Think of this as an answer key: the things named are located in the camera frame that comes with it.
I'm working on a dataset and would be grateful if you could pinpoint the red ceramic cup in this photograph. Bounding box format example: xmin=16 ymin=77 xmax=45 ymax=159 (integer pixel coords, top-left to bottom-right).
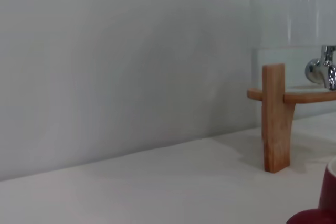
xmin=286 ymin=157 xmax=336 ymax=224

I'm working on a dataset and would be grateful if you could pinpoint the chrome faucet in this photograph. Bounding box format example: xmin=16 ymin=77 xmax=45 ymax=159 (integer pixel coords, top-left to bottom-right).
xmin=304 ymin=45 xmax=336 ymax=91

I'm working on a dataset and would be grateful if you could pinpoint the wooden dispenser stand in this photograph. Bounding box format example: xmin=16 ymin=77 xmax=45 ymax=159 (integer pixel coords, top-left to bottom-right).
xmin=246 ymin=63 xmax=336 ymax=174

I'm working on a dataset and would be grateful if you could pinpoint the glass water dispenser jar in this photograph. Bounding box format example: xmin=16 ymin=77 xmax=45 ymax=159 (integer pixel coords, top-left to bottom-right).
xmin=249 ymin=0 xmax=336 ymax=96

